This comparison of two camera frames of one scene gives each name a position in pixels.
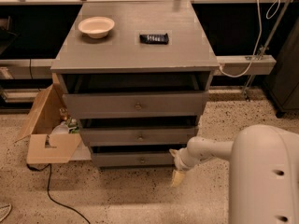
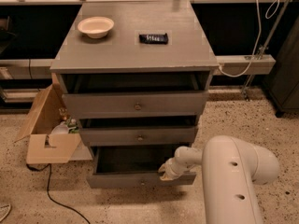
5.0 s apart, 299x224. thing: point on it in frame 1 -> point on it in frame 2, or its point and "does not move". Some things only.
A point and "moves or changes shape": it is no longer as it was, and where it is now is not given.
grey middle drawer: x=137 y=136 does not move
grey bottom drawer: x=133 y=159 moves or changes shape
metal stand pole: x=272 y=36 does not move
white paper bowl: x=96 y=27 does not move
